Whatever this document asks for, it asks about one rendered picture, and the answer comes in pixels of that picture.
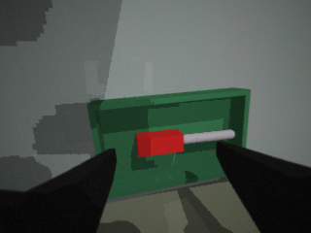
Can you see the green tray floor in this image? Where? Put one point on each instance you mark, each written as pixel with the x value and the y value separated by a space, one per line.
pixel 119 128

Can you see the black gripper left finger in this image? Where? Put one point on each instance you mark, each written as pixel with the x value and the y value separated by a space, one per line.
pixel 72 202

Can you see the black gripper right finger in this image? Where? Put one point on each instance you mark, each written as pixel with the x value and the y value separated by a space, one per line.
pixel 275 192

